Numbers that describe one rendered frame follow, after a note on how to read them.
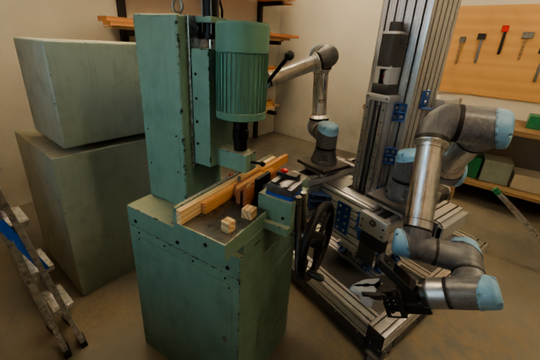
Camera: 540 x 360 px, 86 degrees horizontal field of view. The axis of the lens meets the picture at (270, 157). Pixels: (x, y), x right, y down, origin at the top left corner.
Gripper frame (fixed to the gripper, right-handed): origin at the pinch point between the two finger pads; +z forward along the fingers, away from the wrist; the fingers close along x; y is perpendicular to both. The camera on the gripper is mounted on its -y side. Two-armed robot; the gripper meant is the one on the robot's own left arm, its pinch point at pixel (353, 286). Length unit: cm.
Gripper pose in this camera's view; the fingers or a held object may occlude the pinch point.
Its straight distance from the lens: 98.3
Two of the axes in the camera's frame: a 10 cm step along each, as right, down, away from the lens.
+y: 3.8, 9.2, 0.8
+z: -7.7, 2.7, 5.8
